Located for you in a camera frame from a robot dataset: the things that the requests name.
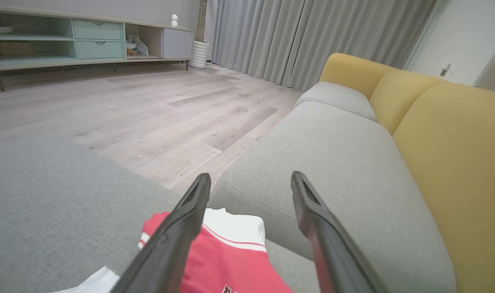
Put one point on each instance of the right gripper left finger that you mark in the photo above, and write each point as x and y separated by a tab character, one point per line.
170	248

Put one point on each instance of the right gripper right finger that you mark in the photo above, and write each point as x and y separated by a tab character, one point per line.
333	252

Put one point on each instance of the red jersey with white sleeves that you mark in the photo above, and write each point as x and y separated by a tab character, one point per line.
227	264

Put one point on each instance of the long grey sofa seat cushion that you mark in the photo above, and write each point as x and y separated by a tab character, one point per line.
345	171

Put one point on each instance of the wide yellow sofa back cushion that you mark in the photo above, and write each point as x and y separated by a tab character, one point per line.
459	162

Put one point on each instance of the small grey sofa seat cushion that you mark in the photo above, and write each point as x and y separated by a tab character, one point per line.
337	97

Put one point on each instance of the narrow yellow sofa back cushion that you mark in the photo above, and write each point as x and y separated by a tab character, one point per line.
402	97

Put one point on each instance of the yellow sofa end back cushion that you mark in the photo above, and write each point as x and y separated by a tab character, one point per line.
349	69

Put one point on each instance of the white ribbed planter pot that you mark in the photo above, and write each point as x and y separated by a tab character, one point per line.
198	55

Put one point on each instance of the white cabinet door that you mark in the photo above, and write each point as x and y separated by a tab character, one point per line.
177	44

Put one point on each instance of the soft toy in cabinet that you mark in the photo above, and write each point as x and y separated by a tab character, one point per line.
136	45

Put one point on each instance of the mint green cabinet drawer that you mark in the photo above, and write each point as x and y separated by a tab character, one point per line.
99	49
97	30

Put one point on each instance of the grey pleated curtain panel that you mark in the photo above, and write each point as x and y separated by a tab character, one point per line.
353	32
251	36

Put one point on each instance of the small white round gadget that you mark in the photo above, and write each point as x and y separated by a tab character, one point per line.
174	20

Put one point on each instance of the low wooden media cabinet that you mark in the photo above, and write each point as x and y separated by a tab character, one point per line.
40	61

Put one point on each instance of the brown plant trunk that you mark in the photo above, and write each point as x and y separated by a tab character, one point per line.
201	20

